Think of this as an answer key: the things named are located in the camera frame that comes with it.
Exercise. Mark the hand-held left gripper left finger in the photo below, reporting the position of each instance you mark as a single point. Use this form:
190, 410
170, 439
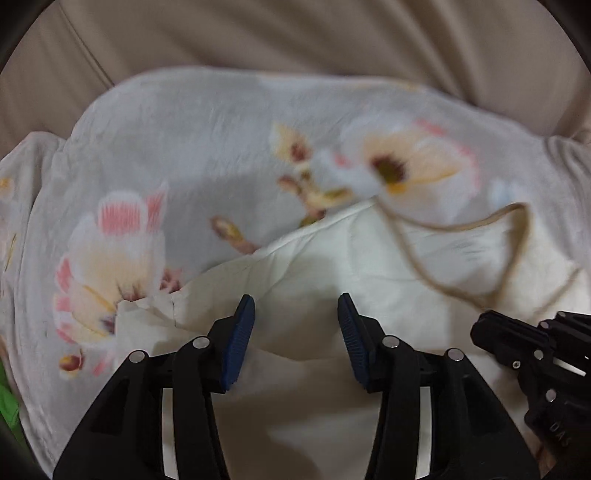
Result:
241, 337

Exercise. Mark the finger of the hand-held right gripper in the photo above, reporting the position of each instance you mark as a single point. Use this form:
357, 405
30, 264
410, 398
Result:
572, 334
508, 337

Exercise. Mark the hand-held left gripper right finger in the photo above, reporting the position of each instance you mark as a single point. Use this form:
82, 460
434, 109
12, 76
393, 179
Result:
351, 337

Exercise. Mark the cream quilted pillow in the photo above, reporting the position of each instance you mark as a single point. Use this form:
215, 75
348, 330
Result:
323, 258

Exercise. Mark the white floral pillowcase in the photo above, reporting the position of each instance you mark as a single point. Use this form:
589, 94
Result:
184, 161

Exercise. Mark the green cloth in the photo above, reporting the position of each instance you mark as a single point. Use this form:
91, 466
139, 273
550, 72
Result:
8, 401

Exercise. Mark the beige bed sheet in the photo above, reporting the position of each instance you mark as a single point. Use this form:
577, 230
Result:
277, 32

